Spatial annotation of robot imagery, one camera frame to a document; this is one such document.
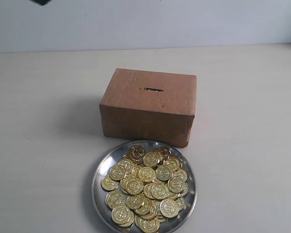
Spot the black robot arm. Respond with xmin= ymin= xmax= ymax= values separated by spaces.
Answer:
xmin=31 ymin=0 xmax=51 ymax=6

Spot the brown cardboard slot box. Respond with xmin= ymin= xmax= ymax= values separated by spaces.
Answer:
xmin=99 ymin=68 xmax=197 ymax=148

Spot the gold coin back dark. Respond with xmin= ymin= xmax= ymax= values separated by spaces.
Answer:
xmin=129 ymin=145 xmax=146 ymax=164

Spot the gold coin back centre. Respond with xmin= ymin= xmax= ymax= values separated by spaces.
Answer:
xmin=143 ymin=150 xmax=162 ymax=167

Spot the gold coin upper left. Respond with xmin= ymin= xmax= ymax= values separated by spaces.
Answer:
xmin=109 ymin=164 xmax=127 ymax=181

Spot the round steel plate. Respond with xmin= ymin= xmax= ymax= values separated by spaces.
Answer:
xmin=91 ymin=140 xmax=197 ymax=233

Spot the gold coin left edge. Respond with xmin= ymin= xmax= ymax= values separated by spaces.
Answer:
xmin=101 ymin=175 xmax=119 ymax=191

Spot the gold coin left lower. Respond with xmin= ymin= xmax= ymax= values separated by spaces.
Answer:
xmin=105 ymin=191 xmax=126 ymax=209

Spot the gold coin front right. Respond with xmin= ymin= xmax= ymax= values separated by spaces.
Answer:
xmin=160 ymin=199 xmax=179 ymax=218

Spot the gold coin front left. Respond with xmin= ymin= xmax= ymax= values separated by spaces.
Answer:
xmin=111 ymin=205 xmax=134 ymax=227

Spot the gold coin bottom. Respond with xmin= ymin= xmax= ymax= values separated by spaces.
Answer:
xmin=139 ymin=217 xmax=160 ymax=233

